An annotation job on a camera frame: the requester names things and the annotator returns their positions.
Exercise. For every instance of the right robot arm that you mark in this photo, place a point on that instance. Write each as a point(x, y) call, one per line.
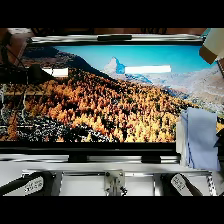
point(178, 185)

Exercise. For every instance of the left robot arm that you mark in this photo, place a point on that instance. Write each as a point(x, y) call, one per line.
point(20, 184)

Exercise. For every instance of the white garment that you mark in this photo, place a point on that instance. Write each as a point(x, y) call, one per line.
point(178, 140)

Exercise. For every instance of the light blue garment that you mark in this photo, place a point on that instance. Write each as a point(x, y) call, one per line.
point(201, 136)

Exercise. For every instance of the dark garment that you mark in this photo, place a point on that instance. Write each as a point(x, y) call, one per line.
point(220, 140)

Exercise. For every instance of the cardboard box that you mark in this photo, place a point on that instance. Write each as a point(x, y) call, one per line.
point(213, 43)

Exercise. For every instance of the silver frame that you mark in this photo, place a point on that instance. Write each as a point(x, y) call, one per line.
point(100, 159)

